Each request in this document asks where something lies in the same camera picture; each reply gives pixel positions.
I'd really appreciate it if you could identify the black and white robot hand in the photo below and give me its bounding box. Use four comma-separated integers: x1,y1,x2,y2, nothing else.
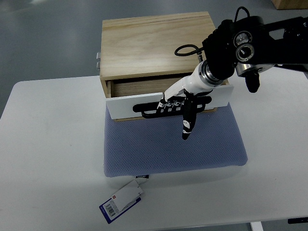
159,61,216,140

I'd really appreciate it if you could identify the black drawer handle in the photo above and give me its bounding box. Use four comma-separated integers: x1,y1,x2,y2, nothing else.
132,96,212,119

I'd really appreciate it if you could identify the white drawer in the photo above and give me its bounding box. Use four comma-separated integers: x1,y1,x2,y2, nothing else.
106,74,234,120

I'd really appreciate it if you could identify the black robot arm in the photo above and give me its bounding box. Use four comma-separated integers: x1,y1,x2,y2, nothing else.
174,14,308,93

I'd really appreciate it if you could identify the blue mesh cushion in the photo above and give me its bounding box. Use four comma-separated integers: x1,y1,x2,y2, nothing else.
104,105,248,177

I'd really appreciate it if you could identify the white and blue product tag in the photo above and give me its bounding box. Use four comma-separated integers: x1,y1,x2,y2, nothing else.
99,175,149,224

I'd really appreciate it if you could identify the wooden box corner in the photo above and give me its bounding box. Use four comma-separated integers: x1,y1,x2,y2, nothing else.
271,0,308,10

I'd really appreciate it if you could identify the white table leg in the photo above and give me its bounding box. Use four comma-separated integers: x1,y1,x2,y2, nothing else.
250,221,264,231

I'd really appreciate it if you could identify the black object at table edge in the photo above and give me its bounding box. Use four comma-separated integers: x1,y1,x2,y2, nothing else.
288,217,308,224

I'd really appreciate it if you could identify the silver metal bracket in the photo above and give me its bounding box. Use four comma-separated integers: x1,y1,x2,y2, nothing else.
96,52,101,70

